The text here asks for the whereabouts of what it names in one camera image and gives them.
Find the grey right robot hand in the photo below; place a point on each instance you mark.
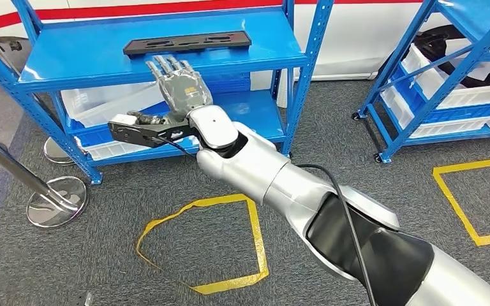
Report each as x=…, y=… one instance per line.
x=183, y=88

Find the long black plastic part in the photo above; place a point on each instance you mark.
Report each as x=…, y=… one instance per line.
x=186, y=42

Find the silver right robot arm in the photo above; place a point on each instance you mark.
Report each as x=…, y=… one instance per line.
x=270, y=177

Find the blue metal shelf rack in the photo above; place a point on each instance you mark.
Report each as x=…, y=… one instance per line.
x=473, y=17
x=80, y=55

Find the translucent white plastic bin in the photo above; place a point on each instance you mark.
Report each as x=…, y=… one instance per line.
x=101, y=101

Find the yellow floor tape square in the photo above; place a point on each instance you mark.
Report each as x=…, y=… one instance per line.
x=456, y=202
x=255, y=236

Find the white car with red stripe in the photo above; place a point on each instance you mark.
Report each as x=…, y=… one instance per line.
x=355, y=33

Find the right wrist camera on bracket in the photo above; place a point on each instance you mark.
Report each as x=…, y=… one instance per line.
x=131, y=133

